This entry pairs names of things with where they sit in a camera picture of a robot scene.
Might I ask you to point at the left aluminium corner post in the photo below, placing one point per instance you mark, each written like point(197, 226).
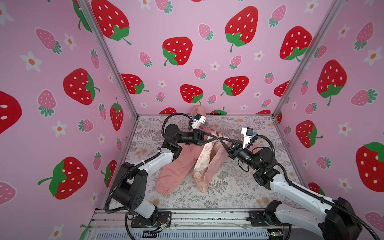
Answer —
point(107, 21)

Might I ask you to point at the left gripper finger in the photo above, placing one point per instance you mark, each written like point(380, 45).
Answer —
point(209, 136)
point(210, 140)

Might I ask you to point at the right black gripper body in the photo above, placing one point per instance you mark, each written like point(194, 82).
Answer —
point(235, 147)

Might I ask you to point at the pink hooded zip jacket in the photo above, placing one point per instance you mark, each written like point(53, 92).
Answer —
point(203, 161)

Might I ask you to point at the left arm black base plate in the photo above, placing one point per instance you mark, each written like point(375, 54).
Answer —
point(161, 219)

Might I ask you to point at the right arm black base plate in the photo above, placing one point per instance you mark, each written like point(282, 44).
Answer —
point(259, 218)

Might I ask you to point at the aluminium corner post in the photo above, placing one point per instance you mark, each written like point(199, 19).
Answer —
point(325, 25)
point(107, 21)

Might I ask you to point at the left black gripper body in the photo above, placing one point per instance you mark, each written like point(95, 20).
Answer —
point(199, 137)

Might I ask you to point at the right aluminium corner post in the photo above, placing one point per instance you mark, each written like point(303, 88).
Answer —
point(325, 25)

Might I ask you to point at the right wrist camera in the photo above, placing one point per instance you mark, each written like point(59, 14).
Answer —
point(248, 134)

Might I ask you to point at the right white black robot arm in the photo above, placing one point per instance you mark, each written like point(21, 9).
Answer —
point(330, 219)

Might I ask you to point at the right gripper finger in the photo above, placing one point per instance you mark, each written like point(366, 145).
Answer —
point(240, 143)
point(226, 145)

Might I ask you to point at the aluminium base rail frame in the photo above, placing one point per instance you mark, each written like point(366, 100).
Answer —
point(193, 224)

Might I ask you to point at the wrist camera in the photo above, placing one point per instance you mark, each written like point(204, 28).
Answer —
point(248, 134)
point(197, 121)

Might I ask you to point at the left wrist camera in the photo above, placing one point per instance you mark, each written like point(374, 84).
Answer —
point(197, 121)

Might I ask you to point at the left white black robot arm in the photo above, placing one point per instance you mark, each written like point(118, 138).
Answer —
point(128, 190)

